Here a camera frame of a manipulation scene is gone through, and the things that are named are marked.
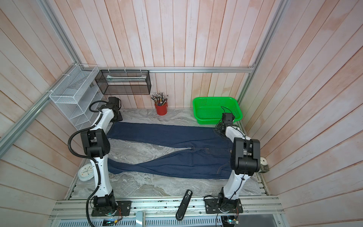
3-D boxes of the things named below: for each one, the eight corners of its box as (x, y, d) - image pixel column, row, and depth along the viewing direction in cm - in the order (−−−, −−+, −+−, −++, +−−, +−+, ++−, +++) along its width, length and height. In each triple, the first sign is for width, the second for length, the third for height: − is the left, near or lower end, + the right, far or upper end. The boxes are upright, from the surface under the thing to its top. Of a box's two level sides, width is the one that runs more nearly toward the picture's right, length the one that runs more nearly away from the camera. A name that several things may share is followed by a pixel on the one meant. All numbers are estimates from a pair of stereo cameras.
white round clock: (80, 183, 83) (77, 181, 81) (80, 169, 89) (77, 167, 87) (94, 178, 86) (91, 176, 83) (93, 164, 91) (90, 162, 89)
